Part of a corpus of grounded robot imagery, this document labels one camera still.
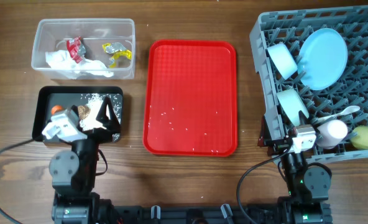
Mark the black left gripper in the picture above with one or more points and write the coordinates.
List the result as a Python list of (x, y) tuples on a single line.
[(94, 132)]

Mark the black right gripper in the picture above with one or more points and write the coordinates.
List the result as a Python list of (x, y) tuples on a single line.
[(265, 140)]

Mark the green bowl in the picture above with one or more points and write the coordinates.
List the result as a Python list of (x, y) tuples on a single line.
[(292, 104)]

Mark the white rice pile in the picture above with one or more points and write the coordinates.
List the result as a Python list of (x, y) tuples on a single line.
[(94, 101)]

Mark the pink plastic cup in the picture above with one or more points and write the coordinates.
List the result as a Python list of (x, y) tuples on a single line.
[(332, 133)]

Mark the white plastic spoon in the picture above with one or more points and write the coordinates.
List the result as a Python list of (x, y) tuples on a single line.
[(346, 111)]

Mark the orange carrot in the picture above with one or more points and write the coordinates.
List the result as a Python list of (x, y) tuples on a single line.
[(56, 108)]

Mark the large light blue plate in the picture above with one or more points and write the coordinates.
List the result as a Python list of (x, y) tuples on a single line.
[(323, 58)]

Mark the yellow plastic cup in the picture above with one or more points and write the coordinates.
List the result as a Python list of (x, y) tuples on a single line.
[(360, 140)]

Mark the small light blue bowl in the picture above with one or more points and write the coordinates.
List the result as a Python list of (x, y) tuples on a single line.
[(283, 60)]

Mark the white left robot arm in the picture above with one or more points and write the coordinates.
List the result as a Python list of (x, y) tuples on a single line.
[(73, 172)]

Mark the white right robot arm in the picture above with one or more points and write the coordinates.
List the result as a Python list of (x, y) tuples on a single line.
[(308, 183)]

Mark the grey dishwasher rack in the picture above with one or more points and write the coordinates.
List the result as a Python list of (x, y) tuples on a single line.
[(292, 28)]

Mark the clear plastic waste bin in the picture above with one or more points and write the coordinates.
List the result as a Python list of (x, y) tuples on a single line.
[(52, 34)]

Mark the brown walnut shell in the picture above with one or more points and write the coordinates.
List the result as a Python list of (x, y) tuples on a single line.
[(83, 111)]

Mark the black rectangular tray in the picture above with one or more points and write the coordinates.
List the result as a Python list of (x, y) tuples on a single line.
[(65, 96)]

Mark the yellow foil wrapper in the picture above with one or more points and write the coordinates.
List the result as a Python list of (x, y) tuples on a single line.
[(117, 50)]

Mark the red plastic tray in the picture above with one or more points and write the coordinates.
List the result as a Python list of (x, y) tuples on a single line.
[(191, 99)]

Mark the crumpled white tissue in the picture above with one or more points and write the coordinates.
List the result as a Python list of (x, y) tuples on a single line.
[(61, 60)]

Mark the red foil wrapper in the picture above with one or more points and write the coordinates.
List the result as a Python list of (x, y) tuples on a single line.
[(76, 49)]

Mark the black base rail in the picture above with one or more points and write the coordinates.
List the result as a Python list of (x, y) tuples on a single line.
[(184, 214)]

